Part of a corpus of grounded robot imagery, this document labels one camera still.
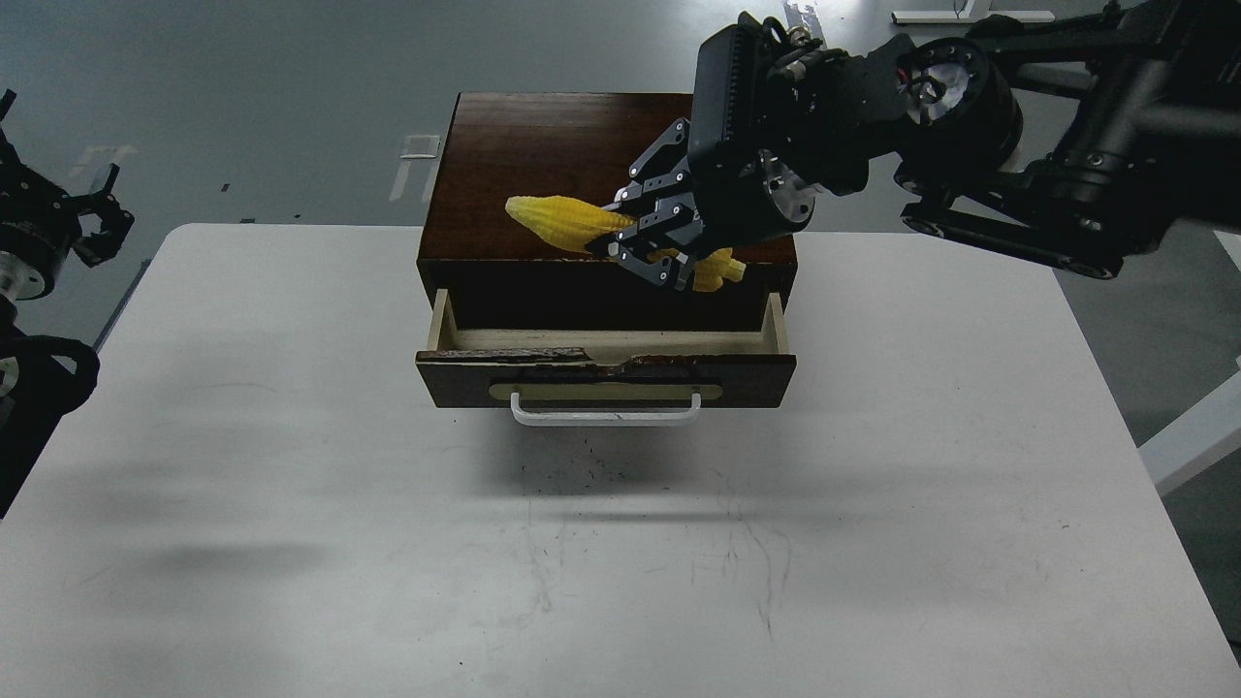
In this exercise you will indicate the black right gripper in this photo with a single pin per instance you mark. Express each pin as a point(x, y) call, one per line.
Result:
point(773, 123)

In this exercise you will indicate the wooden drawer with white handle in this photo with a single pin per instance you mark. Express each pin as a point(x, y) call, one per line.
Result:
point(605, 377)

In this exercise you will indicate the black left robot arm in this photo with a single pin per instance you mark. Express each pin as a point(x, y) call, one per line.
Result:
point(46, 377)

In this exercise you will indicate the white side table edge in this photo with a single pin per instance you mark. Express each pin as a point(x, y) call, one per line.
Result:
point(1207, 432)

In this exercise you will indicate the white desk leg frame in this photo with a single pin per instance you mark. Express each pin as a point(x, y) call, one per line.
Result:
point(968, 13)

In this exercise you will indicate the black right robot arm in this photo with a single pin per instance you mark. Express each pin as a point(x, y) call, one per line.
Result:
point(1075, 145)

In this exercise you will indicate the yellow corn cob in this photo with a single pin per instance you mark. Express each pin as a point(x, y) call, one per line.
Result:
point(570, 224)

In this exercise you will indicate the dark wooden drawer cabinet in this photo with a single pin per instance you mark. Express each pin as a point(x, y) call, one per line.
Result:
point(500, 276)

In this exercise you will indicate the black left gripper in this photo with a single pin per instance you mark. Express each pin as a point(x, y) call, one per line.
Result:
point(115, 221)

